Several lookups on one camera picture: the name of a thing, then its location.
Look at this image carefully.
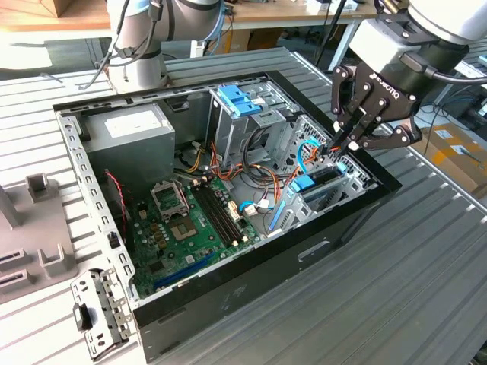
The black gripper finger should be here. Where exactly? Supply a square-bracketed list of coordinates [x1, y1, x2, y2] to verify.
[340, 113, 423, 154]
[327, 65, 364, 150]

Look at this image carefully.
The multicoloured power wire black plug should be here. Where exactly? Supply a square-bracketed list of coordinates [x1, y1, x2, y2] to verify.
[285, 142, 345, 187]

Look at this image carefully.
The hard disk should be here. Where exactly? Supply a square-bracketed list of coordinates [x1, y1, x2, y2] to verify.
[268, 161, 347, 233]

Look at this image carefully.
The silver metal disk bay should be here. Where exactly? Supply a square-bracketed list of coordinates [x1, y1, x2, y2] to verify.
[266, 163, 380, 239]

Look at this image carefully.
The labelled cardboard box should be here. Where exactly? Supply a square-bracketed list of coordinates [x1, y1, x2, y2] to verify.
[412, 122, 487, 195]

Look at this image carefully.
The black tripod pole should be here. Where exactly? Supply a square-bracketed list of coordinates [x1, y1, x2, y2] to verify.
[314, 0, 348, 74]

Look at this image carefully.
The black floor device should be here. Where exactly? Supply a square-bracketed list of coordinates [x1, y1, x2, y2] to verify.
[452, 93, 487, 122]

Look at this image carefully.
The white box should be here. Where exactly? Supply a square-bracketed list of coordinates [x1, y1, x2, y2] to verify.
[306, 0, 357, 11]

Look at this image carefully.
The brown cardboard box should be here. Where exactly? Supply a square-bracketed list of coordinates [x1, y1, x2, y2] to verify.
[212, 27, 285, 54]

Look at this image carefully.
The blue plastic drive latch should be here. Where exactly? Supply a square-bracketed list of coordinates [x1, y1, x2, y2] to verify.
[218, 85, 263, 118]

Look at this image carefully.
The grey metal drive cage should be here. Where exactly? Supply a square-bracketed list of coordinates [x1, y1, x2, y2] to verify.
[208, 81, 302, 172]

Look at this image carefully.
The black RAM slot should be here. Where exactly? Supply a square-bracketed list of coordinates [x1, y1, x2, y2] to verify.
[202, 182, 240, 244]
[207, 180, 245, 242]
[191, 185, 231, 248]
[196, 183, 236, 246]

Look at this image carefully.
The metal socket cover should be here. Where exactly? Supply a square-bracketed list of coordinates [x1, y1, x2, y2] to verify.
[150, 180, 190, 224]

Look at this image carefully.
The green motherboard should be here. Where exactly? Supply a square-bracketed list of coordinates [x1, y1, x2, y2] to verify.
[131, 176, 263, 300]

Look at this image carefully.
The CPU socket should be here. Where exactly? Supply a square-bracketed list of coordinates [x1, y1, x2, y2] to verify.
[169, 216, 199, 243]

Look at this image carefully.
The black open PC case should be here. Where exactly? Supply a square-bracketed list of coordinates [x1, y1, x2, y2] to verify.
[52, 70, 403, 364]

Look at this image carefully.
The grey power supply unit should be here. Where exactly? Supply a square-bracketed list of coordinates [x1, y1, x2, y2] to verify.
[81, 102, 177, 198]

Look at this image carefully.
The blue expansion slot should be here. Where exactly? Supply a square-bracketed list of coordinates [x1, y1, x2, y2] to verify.
[151, 252, 216, 290]

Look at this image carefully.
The cardboard box on desk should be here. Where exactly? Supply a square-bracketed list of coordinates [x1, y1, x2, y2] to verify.
[37, 0, 88, 19]

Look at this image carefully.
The grey parts rack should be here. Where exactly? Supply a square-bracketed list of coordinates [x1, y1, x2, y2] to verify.
[0, 173, 81, 305]

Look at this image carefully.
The black plastic latch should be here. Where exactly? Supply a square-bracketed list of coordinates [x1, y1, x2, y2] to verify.
[72, 303, 95, 331]

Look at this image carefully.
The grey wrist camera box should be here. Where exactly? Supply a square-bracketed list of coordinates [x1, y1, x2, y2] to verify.
[349, 17, 419, 75]

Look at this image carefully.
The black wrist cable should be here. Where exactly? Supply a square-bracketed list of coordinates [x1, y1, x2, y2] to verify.
[399, 52, 487, 85]

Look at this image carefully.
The blue data wire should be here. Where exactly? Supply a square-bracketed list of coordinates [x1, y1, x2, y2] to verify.
[295, 137, 325, 174]

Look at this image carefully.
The black camera bracket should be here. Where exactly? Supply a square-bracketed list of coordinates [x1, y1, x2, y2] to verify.
[374, 0, 412, 22]

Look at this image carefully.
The white frame slat table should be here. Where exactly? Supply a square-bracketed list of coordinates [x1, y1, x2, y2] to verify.
[452, 47, 487, 107]

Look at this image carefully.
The wooden desk white frame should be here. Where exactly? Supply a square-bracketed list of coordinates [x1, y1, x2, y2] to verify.
[0, 0, 111, 31]
[224, 0, 377, 73]

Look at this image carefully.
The orange black wire bundle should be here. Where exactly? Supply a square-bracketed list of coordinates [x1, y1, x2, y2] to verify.
[173, 138, 292, 205]

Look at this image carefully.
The white plug blue wire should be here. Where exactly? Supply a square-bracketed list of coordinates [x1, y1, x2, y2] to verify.
[238, 198, 275, 218]

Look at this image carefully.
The red black twisted wire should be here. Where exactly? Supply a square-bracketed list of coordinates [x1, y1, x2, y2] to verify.
[104, 170, 132, 244]

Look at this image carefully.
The silver slot bracket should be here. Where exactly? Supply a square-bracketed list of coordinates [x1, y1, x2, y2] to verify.
[70, 267, 140, 361]

